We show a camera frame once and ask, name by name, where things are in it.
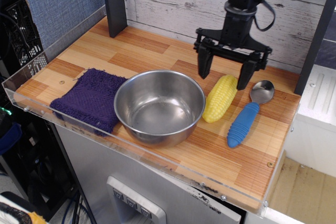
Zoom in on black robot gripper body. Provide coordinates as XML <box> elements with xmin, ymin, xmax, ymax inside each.
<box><xmin>194</xmin><ymin>5</ymin><xmax>272</xmax><ymax>71</ymax></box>

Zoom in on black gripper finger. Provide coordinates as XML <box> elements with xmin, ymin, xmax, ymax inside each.
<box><xmin>237</xmin><ymin>60</ymin><xmax>257</xmax><ymax>90</ymax></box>
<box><xmin>197</xmin><ymin>38</ymin><xmax>213</xmax><ymax>79</ymax></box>

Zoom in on yellow plastic corn cob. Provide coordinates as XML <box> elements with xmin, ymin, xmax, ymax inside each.
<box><xmin>202</xmin><ymin>74</ymin><xmax>238</xmax><ymax>123</ymax></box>

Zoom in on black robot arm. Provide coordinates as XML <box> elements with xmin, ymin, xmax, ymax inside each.
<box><xmin>194</xmin><ymin>0</ymin><xmax>273</xmax><ymax>90</ymax></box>

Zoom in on purple knitted towel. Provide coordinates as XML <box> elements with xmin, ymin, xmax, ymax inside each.
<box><xmin>50</xmin><ymin>68</ymin><xmax>127</xmax><ymax>136</ymax></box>

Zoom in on stainless steel bowl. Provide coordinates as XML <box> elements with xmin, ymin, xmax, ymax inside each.
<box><xmin>114</xmin><ymin>70</ymin><xmax>205</xmax><ymax>148</ymax></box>

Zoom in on white ridged side counter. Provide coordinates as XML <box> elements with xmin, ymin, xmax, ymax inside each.
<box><xmin>296</xmin><ymin>63</ymin><xmax>336</xmax><ymax>130</ymax></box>

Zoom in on clear acrylic table guard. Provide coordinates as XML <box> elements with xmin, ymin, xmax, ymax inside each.
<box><xmin>3</xmin><ymin>18</ymin><xmax>300</xmax><ymax>215</ymax></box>

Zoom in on silver toy appliance front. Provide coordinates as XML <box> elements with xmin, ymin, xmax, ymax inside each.
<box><xmin>56</xmin><ymin>126</ymin><xmax>246</xmax><ymax>223</ymax></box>

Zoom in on black plastic crate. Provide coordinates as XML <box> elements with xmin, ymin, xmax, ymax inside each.
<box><xmin>2</xmin><ymin>0</ymin><xmax>43</xmax><ymax>66</ymax></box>

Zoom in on blue handled metal spoon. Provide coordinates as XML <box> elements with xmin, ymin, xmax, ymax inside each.
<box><xmin>227</xmin><ymin>80</ymin><xmax>275</xmax><ymax>148</ymax></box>

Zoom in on dark grey right post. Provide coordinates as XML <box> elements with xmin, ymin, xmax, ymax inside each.
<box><xmin>294</xmin><ymin>0</ymin><xmax>335</xmax><ymax>95</ymax></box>

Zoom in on dark grey post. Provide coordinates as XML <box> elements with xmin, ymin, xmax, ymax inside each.
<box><xmin>294</xmin><ymin>0</ymin><xmax>335</xmax><ymax>95</ymax></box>
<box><xmin>104</xmin><ymin>0</ymin><xmax>128</xmax><ymax>38</ymax></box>

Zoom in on dark grey left post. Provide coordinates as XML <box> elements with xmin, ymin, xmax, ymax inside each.
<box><xmin>104</xmin><ymin>0</ymin><xmax>128</xmax><ymax>38</ymax></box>

